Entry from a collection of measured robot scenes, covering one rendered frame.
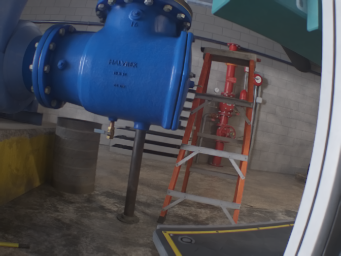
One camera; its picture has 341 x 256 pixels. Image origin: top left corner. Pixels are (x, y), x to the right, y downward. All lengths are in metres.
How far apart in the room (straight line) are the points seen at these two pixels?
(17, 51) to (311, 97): 5.53
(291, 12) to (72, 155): 1.51
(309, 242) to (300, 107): 5.16
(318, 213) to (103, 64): 1.02
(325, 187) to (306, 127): 5.22
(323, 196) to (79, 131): 1.49
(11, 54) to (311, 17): 1.38
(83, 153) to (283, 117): 4.37
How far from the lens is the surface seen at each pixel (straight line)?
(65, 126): 1.67
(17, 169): 1.51
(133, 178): 1.34
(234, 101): 1.48
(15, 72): 1.45
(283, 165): 5.37
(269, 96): 5.12
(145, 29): 1.22
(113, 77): 1.12
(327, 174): 0.42
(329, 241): 0.47
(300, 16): 0.53
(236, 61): 1.78
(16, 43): 1.47
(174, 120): 1.15
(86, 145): 1.67
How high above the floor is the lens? 0.60
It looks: 2 degrees down
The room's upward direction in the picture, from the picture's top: 10 degrees clockwise
